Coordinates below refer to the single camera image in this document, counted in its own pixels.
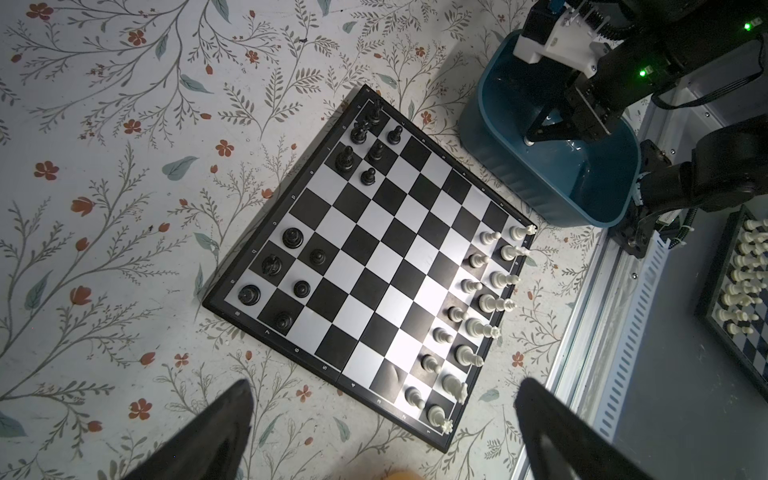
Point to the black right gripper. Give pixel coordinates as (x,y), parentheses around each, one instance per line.
(596,103)

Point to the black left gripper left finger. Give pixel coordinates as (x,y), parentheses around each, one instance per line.
(211,446)

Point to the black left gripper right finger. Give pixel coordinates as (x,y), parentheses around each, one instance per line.
(559,445)

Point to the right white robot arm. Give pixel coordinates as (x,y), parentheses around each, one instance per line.
(660,43)

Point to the teal plastic tray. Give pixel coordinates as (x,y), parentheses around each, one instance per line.
(567,182)

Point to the yellow plastic tray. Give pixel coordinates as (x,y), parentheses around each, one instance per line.
(402,475)

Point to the black white chessboard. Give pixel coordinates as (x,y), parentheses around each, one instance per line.
(385,269)

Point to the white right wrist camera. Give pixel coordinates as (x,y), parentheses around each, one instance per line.
(566,34)

